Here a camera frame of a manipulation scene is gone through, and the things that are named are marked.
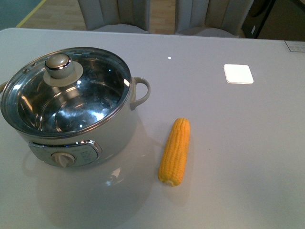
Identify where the yellow corn cob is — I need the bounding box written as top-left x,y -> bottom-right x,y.
158,118 -> 191,187

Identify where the glass pot lid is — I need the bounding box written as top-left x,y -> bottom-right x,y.
0,47 -> 132,138

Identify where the white electric cooking pot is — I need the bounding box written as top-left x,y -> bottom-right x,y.
0,50 -> 150,167

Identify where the left beige upholstered chair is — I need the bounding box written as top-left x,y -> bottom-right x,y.
78,0 -> 150,33

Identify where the beige upholstered chair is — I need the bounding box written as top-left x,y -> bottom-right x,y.
78,0 -> 150,33
174,0 -> 253,38

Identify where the right beige upholstered chair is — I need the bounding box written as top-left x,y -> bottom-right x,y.
174,0 -> 253,38

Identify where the black washing machine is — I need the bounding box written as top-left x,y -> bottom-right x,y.
242,0 -> 275,38

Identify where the label sticker on table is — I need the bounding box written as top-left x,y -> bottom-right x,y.
285,41 -> 305,52

